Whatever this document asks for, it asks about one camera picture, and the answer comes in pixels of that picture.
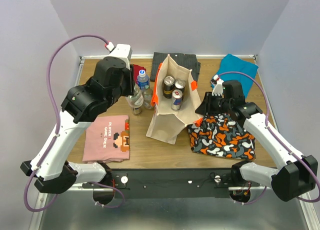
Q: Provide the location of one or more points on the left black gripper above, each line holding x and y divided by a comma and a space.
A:
128, 74

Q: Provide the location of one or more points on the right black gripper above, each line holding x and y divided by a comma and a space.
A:
205, 107

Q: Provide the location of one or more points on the blue cap bottle front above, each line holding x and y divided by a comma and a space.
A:
143, 79

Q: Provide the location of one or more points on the silver can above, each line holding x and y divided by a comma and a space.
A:
180, 85
168, 86

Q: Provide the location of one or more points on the beige canvas tote bag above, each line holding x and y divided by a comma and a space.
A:
167, 123

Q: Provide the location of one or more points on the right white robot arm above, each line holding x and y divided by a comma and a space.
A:
294, 175

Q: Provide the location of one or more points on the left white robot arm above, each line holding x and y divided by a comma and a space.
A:
113, 78

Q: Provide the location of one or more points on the folded red shirt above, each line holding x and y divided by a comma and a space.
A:
136, 69

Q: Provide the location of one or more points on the orange camouflage folded garment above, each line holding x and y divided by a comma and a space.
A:
220, 136

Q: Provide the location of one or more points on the folded dark grey garment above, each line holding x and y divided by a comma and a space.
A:
188, 61

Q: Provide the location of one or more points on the folded teal shirt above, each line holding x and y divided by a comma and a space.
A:
233, 68

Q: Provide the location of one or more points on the folded pink graphic shirt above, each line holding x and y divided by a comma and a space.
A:
107, 140

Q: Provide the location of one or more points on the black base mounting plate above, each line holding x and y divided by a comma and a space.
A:
175, 183

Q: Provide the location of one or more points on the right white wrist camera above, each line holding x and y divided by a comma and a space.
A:
218, 86

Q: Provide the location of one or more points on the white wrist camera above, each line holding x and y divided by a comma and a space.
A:
121, 51
218, 86

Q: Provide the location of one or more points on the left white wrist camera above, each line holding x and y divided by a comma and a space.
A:
121, 51

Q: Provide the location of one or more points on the aluminium table frame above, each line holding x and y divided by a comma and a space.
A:
89, 207

